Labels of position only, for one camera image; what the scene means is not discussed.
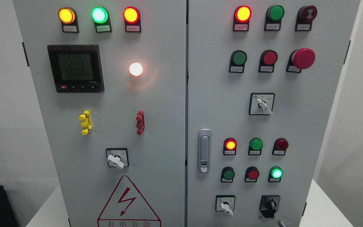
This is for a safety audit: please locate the black rotary knob switch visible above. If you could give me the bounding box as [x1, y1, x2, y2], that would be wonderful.
[259, 195, 280, 218]

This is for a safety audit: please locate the red lit indicator lower left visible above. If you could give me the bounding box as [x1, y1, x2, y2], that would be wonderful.
[223, 137, 237, 156]

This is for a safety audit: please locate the white glowing indicator light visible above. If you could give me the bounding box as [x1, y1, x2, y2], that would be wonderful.
[129, 62, 143, 77]

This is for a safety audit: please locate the green push button lower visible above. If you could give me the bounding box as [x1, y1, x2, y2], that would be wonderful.
[220, 166, 235, 183]

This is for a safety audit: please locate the green push button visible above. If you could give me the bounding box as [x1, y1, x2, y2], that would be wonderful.
[220, 166, 235, 183]
[229, 50, 247, 73]

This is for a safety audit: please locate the green push button upper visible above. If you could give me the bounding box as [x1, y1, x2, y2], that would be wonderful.
[229, 50, 247, 73]

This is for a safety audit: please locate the grey cabinet left door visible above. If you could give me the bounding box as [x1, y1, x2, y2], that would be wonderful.
[14, 0, 187, 227]

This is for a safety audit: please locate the grey cabinet door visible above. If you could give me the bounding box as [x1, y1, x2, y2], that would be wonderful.
[186, 0, 360, 227]
[14, 0, 187, 227]

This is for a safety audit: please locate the green indicator lower middle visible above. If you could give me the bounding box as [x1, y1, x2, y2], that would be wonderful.
[248, 138, 263, 156]

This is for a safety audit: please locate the grey cabinet right door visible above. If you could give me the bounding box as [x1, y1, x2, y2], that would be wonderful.
[186, 0, 360, 227]

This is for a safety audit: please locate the red push button lower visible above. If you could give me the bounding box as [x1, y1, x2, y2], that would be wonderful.
[244, 166, 260, 183]

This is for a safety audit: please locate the red push button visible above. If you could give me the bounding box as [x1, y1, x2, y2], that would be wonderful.
[258, 50, 278, 73]
[244, 166, 260, 183]

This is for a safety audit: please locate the red indicator lower right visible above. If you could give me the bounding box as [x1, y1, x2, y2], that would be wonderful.
[272, 138, 289, 156]

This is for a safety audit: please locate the red push button upper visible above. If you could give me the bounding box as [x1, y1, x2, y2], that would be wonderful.
[258, 50, 278, 73]

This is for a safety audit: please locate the red electric hazard warning sticker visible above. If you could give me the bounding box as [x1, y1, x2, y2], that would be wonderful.
[97, 175, 162, 227]

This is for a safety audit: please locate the green illuminated button lower right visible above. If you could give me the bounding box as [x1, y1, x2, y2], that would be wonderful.
[268, 166, 283, 183]

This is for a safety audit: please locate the black digital power meter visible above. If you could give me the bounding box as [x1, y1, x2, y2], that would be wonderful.
[47, 44, 105, 93]

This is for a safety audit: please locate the red lit indicator right door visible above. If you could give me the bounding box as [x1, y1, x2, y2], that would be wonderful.
[233, 5, 252, 32]

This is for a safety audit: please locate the green lit indicator light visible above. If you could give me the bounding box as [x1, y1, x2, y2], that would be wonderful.
[91, 6, 112, 33]

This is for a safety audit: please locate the red emergency stop mushroom button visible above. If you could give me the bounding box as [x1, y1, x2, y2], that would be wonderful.
[286, 48, 316, 73]

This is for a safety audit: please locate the green indicator top right door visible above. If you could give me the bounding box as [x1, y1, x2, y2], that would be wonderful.
[264, 5, 285, 31]

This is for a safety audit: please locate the yellow indicator light top left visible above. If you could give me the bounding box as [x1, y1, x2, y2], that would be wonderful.
[58, 7, 79, 33]

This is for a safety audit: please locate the dark red buzzer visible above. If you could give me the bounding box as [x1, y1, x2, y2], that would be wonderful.
[294, 5, 317, 32]

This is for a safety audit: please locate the silver door latch handle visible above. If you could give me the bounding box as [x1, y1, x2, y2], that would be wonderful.
[198, 128, 211, 173]

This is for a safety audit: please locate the red terminal post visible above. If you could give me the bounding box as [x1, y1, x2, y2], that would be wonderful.
[135, 110, 145, 135]

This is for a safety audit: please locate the white-handle selector switch left door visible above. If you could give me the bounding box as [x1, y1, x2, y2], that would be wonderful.
[106, 148, 129, 170]

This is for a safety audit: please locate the white-handle selector switch upper right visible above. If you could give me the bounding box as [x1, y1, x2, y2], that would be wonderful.
[248, 92, 275, 115]

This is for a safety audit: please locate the white-handle selector switch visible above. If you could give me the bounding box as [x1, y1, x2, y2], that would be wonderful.
[216, 195, 236, 216]
[248, 92, 275, 115]

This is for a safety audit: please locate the yellow terminal post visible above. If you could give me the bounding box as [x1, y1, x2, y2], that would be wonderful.
[79, 110, 92, 135]

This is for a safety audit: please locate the white-handle selector switch lower right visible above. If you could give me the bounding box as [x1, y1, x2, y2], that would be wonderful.
[216, 195, 236, 216]

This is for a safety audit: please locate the red-ring yellow indicator light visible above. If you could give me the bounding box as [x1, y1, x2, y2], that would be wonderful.
[123, 6, 141, 33]

